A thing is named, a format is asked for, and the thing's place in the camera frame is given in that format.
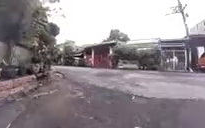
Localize low brick wall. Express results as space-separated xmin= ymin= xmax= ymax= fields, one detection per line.
xmin=0 ymin=73 xmax=38 ymax=98

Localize grey asphalt road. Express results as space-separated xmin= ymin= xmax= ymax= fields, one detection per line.
xmin=0 ymin=65 xmax=205 ymax=128

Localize dense trees and bushes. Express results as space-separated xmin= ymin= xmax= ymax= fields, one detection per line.
xmin=0 ymin=0 xmax=61 ymax=73

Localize green bushes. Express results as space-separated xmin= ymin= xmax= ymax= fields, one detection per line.
xmin=111 ymin=44 xmax=162 ymax=71

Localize tree behind red building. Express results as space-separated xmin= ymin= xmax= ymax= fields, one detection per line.
xmin=103 ymin=29 xmax=131 ymax=44

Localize grey building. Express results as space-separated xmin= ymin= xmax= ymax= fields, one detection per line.
xmin=188 ymin=12 xmax=205 ymax=72

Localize utility pole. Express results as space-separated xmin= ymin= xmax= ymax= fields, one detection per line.
xmin=166 ymin=0 xmax=194 ymax=73

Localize building with white roof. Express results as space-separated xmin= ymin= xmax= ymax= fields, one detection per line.
xmin=125 ymin=38 xmax=161 ymax=48

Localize building with metal gate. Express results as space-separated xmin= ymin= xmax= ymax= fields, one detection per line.
xmin=158 ymin=38 xmax=190 ymax=72

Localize red building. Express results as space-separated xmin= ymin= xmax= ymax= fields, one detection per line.
xmin=83 ymin=40 xmax=118 ymax=69

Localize trees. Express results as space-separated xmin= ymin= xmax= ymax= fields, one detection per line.
xmin=54 ymin=39 xmax=86 ymax=66

